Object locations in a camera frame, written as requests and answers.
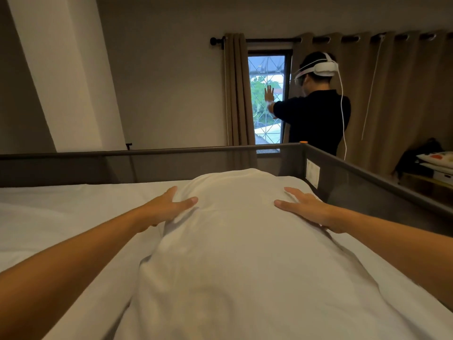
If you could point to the person's left thumb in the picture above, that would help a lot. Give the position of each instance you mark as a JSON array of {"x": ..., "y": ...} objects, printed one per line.
[{"x": 171, "y": 193}]

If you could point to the white box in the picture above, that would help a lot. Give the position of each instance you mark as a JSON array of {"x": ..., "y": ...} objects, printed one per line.
[{"x": 442, "y": 177}]

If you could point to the person's right forearm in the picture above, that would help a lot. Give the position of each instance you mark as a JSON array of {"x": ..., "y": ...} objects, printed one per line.
[{"x": 400, "y": 247}]

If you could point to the white rail label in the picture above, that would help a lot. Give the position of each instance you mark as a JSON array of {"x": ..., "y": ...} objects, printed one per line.
[{"x": 313, "y": 172}]

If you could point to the person's right hand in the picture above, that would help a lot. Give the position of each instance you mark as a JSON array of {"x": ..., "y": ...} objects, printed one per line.
[{"x": 316, "y": 212}]

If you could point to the wooden side table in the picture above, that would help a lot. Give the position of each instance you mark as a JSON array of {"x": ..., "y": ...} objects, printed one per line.
[{"x": 424, "y": 189}]

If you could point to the black curtain rod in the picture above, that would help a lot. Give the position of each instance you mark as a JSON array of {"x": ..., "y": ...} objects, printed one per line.
[{"x": 269, "y": 40}]

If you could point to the narrow brown curtain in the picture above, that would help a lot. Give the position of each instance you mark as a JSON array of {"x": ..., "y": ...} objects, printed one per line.
[{"x": 239, "y": 95}]

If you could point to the white headset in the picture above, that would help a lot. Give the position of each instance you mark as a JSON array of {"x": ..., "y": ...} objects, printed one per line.
[{"x": 324, "y": 68}]

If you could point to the person's left forearm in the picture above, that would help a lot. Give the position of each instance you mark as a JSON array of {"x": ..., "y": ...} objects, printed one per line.
[{"x": 67, "y": 269}]

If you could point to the dark framed window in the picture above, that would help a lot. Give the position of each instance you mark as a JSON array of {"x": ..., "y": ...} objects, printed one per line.
[{"x": 262, "y": 74}]

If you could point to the black bag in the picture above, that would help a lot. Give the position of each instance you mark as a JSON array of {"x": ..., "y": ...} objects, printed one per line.
[{"x": 414, "y": 159}]

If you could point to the grey mesh bed rail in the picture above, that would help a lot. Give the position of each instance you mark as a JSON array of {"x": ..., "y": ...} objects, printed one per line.
[{"x": 354, "y": 180}]

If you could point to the white patterned cushion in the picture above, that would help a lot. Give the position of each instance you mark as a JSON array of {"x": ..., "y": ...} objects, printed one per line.
[{"x": 437, "y": 159}]

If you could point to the white pillow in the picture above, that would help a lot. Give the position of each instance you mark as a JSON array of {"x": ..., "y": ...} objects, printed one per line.
[{"x": 240, "y": 265}]

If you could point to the white bed sheet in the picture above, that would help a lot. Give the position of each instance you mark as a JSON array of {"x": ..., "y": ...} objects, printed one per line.
[{"x": 60, "y": 205}]

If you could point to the person's right thumb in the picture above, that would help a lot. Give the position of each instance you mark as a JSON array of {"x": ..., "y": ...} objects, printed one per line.
[{"x": 295, "y": 193}]

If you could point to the wide brown curtain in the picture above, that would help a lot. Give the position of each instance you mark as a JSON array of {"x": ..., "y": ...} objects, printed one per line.
[{"x": 400, "y": 99}]

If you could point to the person's left hand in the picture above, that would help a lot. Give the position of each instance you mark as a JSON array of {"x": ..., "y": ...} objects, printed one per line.
[{"x": 161, "y": 210}]

